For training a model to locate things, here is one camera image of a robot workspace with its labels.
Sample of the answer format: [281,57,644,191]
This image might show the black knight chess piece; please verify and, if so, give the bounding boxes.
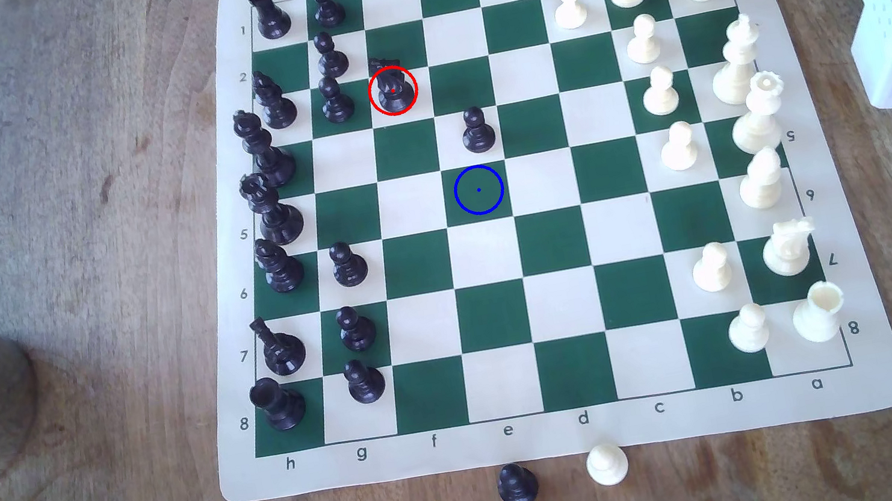
[249,310,311,382]
[367,54,418,115]

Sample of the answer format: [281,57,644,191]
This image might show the black pawn chess piece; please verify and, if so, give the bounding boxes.
[341,354,389,408]
[311,28,352,82]
[315,72,358,126]
[326,238,373,291]
[333,301,380,356]
[457,104,499,157]
[310,0,349,31]
[494,459,541,501]

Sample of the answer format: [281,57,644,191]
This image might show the green and cream chess mat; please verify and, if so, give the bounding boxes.
[133,0,892,501]

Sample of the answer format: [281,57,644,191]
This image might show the black bishop chess piece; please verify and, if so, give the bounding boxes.
[250,231,308,299]
[249,66,301,134]

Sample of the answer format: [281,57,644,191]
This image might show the black queen chess piece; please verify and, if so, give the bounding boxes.
[237,166,308,251]

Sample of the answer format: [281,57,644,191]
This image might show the black rook chess piece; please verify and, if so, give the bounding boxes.
[246,372,310,437]
[248,0,294,44]

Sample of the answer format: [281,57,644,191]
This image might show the white pawn chess piece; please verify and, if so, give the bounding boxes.
[621,12,666,67]
[553,0,592,32]
[655,119,702,175]
[687,239,737,296]
[724,299,775,357]
[583,439,633,490]
[637,63,683,119]

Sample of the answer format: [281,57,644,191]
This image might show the white queen chess piece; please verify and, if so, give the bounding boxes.
[722,67,796,158]

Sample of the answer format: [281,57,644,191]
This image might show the white king chess piece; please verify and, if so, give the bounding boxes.
[701,10,773,110]

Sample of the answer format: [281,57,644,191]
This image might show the white rook chess piece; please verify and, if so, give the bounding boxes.
[786,277,852,347]

